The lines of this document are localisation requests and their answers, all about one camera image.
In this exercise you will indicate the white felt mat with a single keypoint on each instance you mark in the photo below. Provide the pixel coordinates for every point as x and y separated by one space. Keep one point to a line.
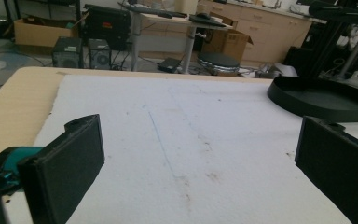
180 149

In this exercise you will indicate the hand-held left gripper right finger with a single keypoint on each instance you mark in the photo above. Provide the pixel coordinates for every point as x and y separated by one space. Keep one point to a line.
338 165

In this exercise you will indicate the large cardboard box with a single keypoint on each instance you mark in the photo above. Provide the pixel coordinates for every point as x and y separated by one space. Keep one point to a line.
227 42

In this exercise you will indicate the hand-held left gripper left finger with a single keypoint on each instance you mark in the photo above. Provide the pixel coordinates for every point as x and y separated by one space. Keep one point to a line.
65 174

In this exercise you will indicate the grey computer tower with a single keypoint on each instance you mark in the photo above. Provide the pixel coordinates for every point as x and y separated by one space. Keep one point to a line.
99 54

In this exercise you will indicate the wooden cabinet row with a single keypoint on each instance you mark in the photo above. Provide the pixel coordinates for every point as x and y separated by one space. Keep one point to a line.
270 31

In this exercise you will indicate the black laptop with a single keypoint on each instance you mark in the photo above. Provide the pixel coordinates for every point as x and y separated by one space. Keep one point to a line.
206 21

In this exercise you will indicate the black computer tower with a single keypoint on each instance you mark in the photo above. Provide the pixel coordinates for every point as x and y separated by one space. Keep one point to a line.
67 53

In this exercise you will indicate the grey metal stand pole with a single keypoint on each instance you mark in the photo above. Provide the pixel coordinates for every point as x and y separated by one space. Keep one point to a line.
355 51

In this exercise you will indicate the open cardboard box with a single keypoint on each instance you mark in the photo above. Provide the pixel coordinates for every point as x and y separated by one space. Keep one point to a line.
40 32

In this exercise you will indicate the round black stool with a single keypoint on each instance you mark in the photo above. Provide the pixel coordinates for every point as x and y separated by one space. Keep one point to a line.
219 62

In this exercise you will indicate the black equipment case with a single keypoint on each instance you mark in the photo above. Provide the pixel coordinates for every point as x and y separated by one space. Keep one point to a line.
107 26

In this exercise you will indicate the black keyboard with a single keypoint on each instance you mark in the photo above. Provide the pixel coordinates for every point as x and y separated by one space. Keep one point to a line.
155 11

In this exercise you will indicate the black computer mouse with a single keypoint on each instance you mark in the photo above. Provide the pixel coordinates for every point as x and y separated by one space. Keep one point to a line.
203 15

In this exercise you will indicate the white-legged desk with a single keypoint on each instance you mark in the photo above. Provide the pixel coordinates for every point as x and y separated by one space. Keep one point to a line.
167 34

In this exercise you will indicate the black power adapter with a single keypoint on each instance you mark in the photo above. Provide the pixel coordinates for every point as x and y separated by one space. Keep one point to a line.
168 64

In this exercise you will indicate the black metal stand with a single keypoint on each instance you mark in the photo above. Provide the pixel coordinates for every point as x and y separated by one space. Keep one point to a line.
329 43

